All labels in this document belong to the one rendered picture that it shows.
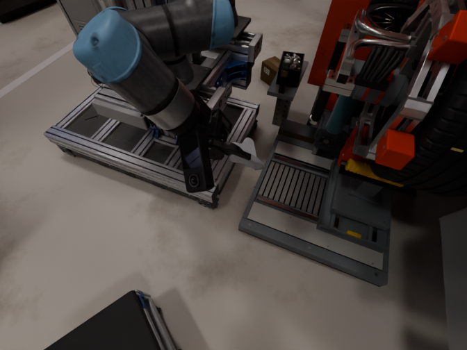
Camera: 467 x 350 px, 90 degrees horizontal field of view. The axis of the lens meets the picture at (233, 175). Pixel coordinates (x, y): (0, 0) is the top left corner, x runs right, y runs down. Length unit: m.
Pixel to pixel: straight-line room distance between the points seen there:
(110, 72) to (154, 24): 0.13
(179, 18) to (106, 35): 0.15
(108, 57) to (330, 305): 1.41
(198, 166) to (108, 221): 1.34
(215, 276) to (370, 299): 0.83
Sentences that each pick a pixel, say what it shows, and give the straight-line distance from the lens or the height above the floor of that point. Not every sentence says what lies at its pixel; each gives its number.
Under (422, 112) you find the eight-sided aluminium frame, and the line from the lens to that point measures 0.83.
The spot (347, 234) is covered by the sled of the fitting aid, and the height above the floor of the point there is 0.16.
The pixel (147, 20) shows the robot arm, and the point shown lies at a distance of 0.43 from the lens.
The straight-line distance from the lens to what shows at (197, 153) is 0.39.
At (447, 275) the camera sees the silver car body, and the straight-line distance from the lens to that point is 0.83.
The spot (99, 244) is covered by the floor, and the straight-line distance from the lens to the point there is 1.66.
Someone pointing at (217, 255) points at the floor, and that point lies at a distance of 1.44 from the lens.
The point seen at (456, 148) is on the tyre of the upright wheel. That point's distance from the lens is 0.85.
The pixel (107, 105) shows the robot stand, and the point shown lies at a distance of 1.16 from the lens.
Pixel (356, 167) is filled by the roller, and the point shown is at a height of 0.53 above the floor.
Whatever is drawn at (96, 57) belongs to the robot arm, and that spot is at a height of 1.25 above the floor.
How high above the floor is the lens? 1.39
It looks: 57 degrees down
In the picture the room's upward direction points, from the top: straight up
